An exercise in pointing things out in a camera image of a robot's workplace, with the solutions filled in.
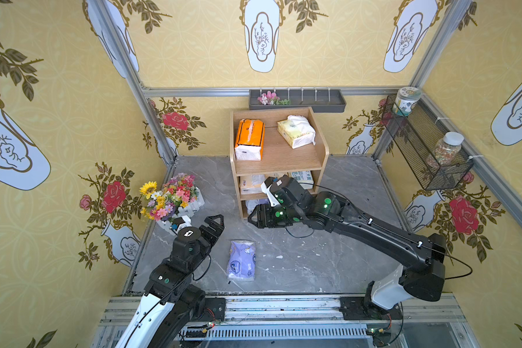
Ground white orange tissue pack middle-left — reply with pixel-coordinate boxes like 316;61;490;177
239;174;265;194

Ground metal base rail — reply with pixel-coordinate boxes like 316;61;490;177
91;294;478;347

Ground black wire wall basket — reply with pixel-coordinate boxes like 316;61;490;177
382;95;474;191

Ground white purple tissue pack bottom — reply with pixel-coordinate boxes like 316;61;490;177
245;198;269;215

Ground clear jar with filling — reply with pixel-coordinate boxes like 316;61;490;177
426;132;465;169

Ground cream tissue pack middle-centre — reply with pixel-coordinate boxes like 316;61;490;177
265;172;287;178

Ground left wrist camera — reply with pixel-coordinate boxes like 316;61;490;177
170;215;192;233

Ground small pink flowers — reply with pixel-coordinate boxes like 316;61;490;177
258;91;291;106

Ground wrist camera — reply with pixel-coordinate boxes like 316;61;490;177
261;176;282;207
170;215;192;233

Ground white lidded jar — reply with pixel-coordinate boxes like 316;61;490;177
391;86;422;117

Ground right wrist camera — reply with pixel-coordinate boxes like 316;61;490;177
261;176;282;207

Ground wooden three-tier shelf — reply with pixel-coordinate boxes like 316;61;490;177
230;107;329;219

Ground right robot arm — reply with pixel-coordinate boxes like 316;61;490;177
247;175;446;319

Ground colourful flower bouquet planter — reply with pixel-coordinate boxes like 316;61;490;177
139;173;204;233

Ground green white tissue pack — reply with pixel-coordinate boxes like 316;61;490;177
289;171;315;189

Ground yellow tissue pack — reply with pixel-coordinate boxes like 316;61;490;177
277;115;316;149

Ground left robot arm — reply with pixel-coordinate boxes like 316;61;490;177
117;215;225;347

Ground grey wall hook rack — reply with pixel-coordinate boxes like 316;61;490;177
249;88;347;113

